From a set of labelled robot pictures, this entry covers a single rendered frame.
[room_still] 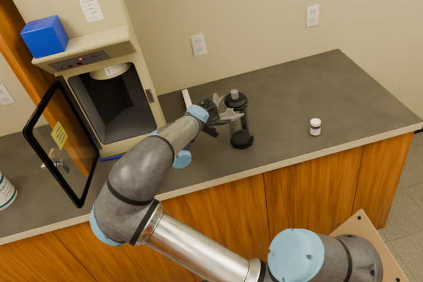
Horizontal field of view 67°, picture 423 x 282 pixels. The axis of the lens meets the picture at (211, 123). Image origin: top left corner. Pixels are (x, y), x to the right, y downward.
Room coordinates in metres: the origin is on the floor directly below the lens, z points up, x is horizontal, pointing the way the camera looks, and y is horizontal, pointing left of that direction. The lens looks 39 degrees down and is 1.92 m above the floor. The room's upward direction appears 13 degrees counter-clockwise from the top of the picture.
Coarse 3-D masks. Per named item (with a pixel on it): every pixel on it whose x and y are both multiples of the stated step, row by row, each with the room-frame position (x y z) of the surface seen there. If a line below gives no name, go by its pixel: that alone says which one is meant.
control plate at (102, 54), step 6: (90, 54) 1.04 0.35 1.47; (96, 54) 1.05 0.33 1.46; (102, 54) 1.05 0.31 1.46; (66, 60) 1.03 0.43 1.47; (72, 60) 1.04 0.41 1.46; (78, 60) 1.05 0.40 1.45; (84, 60) 1.06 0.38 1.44; (90, 60) 1.07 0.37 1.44; (96, 60) 1.08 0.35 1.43; (54, 66) 1.04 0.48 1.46; (60, 66) 1.05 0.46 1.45; (66, 66) 1.06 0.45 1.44; (72, 66) 1.08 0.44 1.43; (78, 66) 1.09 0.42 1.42
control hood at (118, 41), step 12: (84, 36) 1.11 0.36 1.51; (96, 36) 1.09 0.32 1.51; (108, 36) 1.06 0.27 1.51; (120, 36) 1.04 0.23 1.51; (132, 36) 1.13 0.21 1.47; (72, 48) 1.03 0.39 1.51; (84, 48) 1.01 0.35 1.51; (96, 48) 1.02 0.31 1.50; (108, 48) 1.04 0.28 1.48; (120, 48) 1.05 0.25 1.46; (132, 48) 1.08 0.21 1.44; (36, 60) 1.00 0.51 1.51; (48, 60) 1.01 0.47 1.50; (60, 60) 1.02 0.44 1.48
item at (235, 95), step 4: (232, 92) 1.01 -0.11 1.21; (236, 92) 1.01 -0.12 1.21; (228, 96) 1.03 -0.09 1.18; (232, 96) 1.01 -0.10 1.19; (236, 96) 1.01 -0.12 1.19; (240, 96) 1.01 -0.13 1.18; (244, 96) 1.01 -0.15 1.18; (224, 100) 1.03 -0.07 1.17; (228, 100) 1.01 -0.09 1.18; (232, 100) 1.00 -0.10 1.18; (236, 100) 1.00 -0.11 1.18; (240, 100) 0.99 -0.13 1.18; (244, 100) 0.99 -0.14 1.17; (228, 104) 0.99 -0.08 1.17; (232, 104) 0.98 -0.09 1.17; (236, 104) 0.98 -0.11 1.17; (240, 104) 0.98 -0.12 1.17
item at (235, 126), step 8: (248, 96) 1.02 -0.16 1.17; (224, 104) 1.01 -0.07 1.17; (240, 112) 0.97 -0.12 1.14; (248, 112) 1.00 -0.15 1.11; (240, 120) 0.97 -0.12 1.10; (248, 120) 0.99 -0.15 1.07; (232, 128) 0.99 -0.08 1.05; (240, 128) 0.97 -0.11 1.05; (248, 128) 0.98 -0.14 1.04; (232, 136) 0.99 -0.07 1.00; (240, 136) 0.97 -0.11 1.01; (248, 136) 0.98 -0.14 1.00
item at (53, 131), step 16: (48, 112) 0.95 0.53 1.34; (64, 112) 1.02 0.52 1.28; (48, 128) 0.90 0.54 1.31; (64, 128) 0.97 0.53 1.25; (80, 128) 1.06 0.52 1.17; (48, 144) 0.86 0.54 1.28; (64, 144) 0.92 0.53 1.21; (80, 144) 1.00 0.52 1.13; (64, 160) 0.88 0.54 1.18; (80, 160) 0.95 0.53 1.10; (64, 176) 0.83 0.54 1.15; (80, 176) 0.90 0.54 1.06; (80, 192) 0.85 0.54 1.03
